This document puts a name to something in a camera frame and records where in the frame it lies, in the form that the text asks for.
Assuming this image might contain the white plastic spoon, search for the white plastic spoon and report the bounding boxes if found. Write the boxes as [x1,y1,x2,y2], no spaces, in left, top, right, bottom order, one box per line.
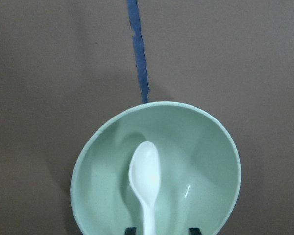
[128,141,161,235]

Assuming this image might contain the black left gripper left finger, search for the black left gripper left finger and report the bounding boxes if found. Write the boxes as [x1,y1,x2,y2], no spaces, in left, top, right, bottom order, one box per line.
[125,227,137,235]

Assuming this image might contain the mint green bowl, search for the mint green bowl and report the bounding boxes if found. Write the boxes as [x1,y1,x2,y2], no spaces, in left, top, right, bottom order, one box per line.
[70,102,241,235]

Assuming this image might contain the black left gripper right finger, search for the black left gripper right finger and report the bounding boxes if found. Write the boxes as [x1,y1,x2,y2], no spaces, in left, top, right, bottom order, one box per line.
[189,228,201,235]

